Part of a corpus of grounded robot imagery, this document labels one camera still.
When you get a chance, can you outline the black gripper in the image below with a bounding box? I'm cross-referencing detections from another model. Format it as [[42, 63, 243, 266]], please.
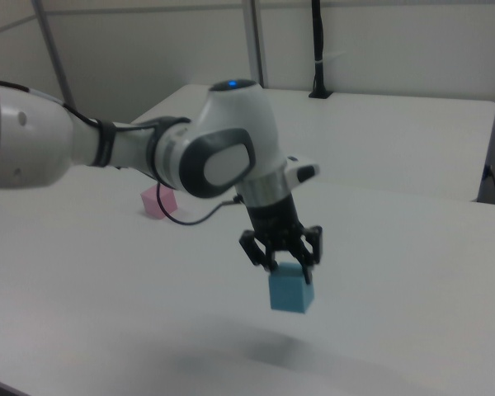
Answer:
[[237, 192, 324, 286]]

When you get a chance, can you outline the blue cube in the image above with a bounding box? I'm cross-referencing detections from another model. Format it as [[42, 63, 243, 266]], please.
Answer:
[[268, 261, 316, 314]]

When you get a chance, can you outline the pink cube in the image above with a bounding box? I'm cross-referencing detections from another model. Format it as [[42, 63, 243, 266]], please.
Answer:
[[140, 183, 179, 220]]

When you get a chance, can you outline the slanted grey metal pole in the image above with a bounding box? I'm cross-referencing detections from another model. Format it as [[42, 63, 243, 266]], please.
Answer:
[[30, 0, 78, 109]]

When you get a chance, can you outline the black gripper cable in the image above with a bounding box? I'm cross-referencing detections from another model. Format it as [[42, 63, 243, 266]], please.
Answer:
[[0, 78, 243, 227]]

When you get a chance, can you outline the grey partition post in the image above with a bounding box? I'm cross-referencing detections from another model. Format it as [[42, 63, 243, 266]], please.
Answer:
[[243, 0, 270, 90]]

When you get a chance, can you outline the black camera stand pole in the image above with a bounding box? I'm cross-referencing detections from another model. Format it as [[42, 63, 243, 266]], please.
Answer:
[[308, 0, 335, 101]]

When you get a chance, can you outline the black power cable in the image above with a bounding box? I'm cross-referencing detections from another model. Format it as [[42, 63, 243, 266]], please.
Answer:
[[483, 163, 495, 205]]

